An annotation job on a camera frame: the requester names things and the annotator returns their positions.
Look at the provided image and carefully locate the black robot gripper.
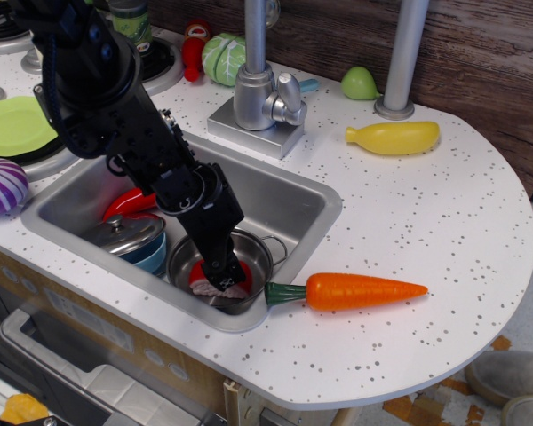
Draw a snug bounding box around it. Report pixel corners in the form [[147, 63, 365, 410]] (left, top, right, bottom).
[[153, 162, 247, 291]]

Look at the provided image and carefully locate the red white toy sushi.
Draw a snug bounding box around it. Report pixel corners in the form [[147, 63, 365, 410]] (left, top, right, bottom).
[[188, 260, 252, 300]]

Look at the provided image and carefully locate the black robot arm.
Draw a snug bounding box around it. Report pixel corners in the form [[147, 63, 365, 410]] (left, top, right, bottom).
[[10, 1, 246, 290]]

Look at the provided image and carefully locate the small steel pan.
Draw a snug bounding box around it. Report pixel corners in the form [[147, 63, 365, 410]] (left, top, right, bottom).
[[166, 229, 288, 315]]

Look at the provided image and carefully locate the blue pot with steel lid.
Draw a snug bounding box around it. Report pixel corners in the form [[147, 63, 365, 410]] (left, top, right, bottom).
[[81, 213, 167, 274]]

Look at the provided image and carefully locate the steel sink basin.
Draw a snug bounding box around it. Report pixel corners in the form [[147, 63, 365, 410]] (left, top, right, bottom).
[[21, 134, 341, 332]]

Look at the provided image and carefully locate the orange toy carrot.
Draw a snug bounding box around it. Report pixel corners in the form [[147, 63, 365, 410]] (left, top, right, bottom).
[[264, 272, 428, 312]]

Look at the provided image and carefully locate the red toy chili pepper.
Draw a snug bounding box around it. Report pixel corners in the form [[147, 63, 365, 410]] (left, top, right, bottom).
[[102, 188, 156, 221]]

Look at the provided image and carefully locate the silver toy faucet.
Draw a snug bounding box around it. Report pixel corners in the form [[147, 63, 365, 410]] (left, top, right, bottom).
[[207, 0, 307, 159]]

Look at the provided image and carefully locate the back right stove burner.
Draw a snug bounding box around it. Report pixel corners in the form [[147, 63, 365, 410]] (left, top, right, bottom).
[[141, 37, 184, 96]]

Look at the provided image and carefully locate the stove burner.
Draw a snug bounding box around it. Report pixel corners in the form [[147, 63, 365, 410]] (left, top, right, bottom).
[[0, 1, 33, 55], [0, 137, 79, 183], [141, 37, 184, 96]]

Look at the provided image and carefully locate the front stove burner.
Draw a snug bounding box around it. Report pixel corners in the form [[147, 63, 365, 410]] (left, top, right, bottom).
[[0, 137, 79, 183]]

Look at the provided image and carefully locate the green toy cabbage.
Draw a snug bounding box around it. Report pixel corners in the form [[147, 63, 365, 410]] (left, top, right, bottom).
[[202, 33, 246, 87]]

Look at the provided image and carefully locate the yellow toy squash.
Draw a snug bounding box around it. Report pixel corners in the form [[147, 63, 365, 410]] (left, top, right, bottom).
[[345, 122, 441, 155]]

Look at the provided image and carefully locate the green toy pear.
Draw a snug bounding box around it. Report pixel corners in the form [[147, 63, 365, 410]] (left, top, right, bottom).
[[340, 67, 380, 100]]

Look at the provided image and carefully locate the purple white toy onion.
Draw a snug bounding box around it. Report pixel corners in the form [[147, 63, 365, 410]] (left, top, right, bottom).
[[0, 158, 28, 215]]

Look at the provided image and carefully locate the red toy ketchup bottle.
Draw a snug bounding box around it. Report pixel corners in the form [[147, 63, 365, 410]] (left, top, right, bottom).
[[181, 19, 211, 83]]

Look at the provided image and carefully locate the yellow object bottom left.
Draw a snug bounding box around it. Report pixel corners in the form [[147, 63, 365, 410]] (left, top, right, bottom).
[[0, 394, 49, 425]]

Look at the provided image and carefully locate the green toy plate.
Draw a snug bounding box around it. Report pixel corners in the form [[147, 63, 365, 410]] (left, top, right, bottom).
[[0, 96, 57, 158]]

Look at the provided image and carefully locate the green toy can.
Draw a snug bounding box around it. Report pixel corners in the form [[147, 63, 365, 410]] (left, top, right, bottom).
[[107, 0, 153, 55]]

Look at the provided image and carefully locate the grey shoe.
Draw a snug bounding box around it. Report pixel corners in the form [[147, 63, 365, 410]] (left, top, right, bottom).
[[465, 351, 533, 406], [501, 395, 533, 426]]

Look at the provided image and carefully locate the grey metal pole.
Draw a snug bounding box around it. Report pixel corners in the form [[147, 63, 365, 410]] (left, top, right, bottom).
[[374, 0, 429, 121]]

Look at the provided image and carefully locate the back left stove burner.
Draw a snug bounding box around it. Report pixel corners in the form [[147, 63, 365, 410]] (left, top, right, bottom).
[[0, 1, 33, 55]]

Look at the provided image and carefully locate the toy oven door handle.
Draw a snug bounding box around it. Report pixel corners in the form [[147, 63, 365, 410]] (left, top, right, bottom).
[[0, 309, 226, 425]]

